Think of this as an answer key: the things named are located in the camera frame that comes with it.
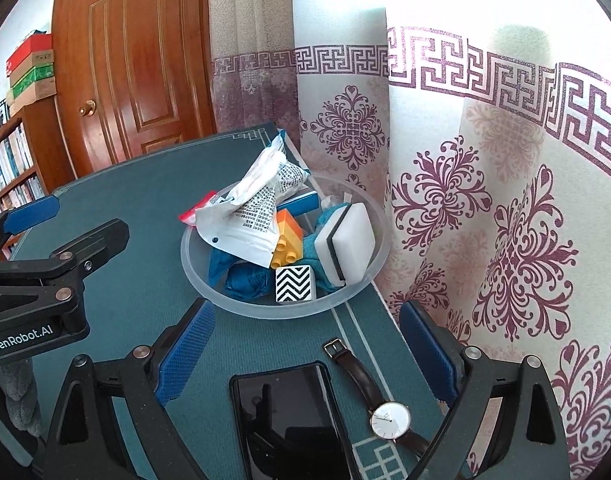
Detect rows of books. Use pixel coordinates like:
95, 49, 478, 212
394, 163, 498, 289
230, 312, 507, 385
0, 100, 44, 213

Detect white sponge with black layer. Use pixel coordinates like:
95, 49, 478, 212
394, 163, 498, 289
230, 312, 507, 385
314, 202, 376, 288

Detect white printed wrapper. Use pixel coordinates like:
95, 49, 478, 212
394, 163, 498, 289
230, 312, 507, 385
196, 132, 309, 268

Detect wooden bookshelf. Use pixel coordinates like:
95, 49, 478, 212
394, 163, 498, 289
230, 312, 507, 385
0, 95, 76, 261

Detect white paper strip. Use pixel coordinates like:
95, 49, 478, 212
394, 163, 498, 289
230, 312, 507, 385
321, 191, 353, 211

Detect clear plastic bowl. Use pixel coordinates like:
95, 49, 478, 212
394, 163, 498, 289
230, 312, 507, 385
180, 172, 392, 320

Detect patterned curtain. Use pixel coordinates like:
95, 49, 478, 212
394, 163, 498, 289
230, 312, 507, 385
208, 0, 611, 480

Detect white medicine box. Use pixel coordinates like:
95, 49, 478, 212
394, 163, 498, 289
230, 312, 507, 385
278, 191, 320, 218

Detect wristwatch with brown strap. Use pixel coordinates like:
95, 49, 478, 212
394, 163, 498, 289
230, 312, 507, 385
322, 338, 436, 461

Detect black smartphone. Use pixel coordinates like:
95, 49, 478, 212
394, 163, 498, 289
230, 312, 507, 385
230, 361, 361, 480

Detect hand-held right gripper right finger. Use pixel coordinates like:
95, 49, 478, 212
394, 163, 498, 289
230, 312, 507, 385
399, 301, 571, 480

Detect teal cloth pouch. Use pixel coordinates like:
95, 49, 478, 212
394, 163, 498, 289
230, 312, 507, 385
300, 210, 347, 292

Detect black white zigzag cube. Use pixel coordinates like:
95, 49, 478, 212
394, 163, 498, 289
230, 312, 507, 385
274, 262, 317, 305

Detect green box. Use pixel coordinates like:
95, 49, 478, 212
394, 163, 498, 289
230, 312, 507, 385
10, 64, 55, 102

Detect colourful toy building block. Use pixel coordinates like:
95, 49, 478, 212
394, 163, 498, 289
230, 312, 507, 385
270, 209, 305, 270

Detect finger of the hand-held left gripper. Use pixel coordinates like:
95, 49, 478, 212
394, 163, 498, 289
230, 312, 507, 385
50, 218, 130, 281
0, 195, 60, 261

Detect wooden door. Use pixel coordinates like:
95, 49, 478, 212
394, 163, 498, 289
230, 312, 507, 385
52, 0, 221, 178

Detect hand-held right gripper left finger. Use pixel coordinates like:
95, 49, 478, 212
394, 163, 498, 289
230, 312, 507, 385
46, 299, 216, 480

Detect red box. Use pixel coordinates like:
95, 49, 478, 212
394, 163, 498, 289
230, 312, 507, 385
6, 34, 54, 77

